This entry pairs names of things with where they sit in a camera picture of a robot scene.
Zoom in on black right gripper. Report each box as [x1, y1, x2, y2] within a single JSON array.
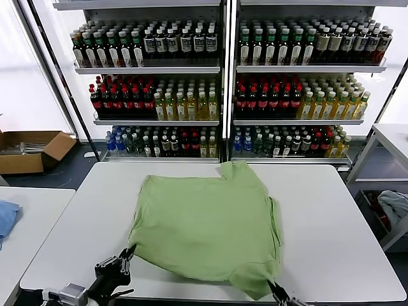
[[267, 279, 315, 306]]

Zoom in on grey packaged parts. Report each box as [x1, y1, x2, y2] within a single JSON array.
[[0, 140, 45, 156]]

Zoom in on green polo shirt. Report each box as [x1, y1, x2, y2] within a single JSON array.
[[127, 160, 284, 301]]

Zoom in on brown cardboard box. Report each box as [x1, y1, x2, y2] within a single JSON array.
[[0, 129, 77, 175]]

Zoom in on beige label dark drink bottle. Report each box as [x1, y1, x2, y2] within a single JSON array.
[[315, 27, 330, 64], [328, 27, 344, 64]]

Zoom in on grey metal shelf rack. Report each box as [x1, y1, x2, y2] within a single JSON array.
[[226, 0, 388, 165], [52, 0, 228, 163]]

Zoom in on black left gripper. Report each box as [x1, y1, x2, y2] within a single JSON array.
[[87, 244, 138, 300]]

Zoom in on grey metal frame table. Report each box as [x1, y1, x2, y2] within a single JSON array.
[[346, 122, 408, 252]]

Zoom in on red crumpled garment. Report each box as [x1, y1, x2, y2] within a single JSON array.
[[369, 199, 390, 232]]

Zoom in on green cap brown tea bottle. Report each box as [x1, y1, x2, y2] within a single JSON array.
[[302, 27, 316, 66], [238, 27, 252, 66], [131, 29, 145, 67], [119, 29, 134, 68], [94, 29, 110, 68], [71, 30, 87, 68], [251, 27, 265, 66], [82, 30, 98, 68], [106, 29, 122, 68], [277, 27, 290, 66], [264, 27, 277, 66], [289, 27, 303, 66]]

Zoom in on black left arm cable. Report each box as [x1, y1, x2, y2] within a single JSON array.
[[105, 286, 135, 300]]

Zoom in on pale blue crumpled garment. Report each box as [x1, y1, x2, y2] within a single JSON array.
[[377, 189, 408, 224]]

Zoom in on blue folded cloth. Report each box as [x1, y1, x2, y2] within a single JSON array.
[[0, 200, 22, 246]]

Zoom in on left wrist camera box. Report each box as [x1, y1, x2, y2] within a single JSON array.
[[41, 288, 63, 303]]

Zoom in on white label dark drink bottle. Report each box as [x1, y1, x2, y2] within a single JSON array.
[[143, 27, 156, 64], [376, 28, 394, 64], [353, 27, 369, 64], [365, 27, 382, 64], [179, 27, 193, 64], [192, 27, 205, 64], [204, 27, 218, 64], [340, 27, 356, 64], [166, 27, 180, 64], [155, 27, 168, 64]]

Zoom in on black slanted frame post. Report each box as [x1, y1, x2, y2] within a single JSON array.
[[372, 59, 408, 126], [27, 0, 101, 160]]

